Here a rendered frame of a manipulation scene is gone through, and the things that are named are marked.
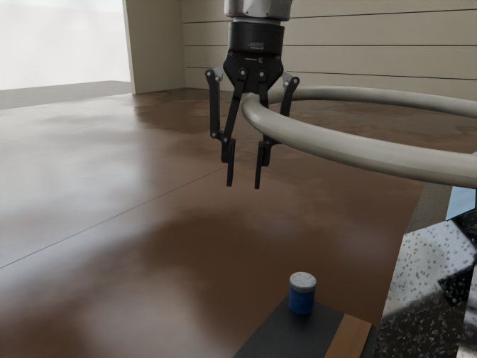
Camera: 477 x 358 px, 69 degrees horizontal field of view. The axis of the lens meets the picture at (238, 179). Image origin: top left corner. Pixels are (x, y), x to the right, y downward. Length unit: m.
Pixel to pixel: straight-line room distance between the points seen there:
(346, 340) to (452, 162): 1.09
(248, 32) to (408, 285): 0.39
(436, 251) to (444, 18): 6.30
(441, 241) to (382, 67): 6.41
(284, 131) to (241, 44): 0.14
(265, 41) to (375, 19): 6.48
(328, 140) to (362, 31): 6.64
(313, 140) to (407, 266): 0.26
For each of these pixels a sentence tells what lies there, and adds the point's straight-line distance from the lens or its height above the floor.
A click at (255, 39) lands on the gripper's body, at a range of 0.47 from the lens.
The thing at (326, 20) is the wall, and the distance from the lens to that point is 7.21.
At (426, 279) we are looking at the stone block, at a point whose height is 0.71.
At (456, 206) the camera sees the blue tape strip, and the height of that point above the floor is 0.78.
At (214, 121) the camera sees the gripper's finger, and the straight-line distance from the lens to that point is 0.51.
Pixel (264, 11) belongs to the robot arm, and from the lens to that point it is 0.47.
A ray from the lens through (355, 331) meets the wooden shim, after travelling 1.42.
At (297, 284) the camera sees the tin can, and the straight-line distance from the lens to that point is 1.38.
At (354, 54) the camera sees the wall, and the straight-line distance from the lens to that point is 7.00.
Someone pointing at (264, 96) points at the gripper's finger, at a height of 0.92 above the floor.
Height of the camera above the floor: 0.99
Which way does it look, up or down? 21 degrees down
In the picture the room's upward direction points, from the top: straight up
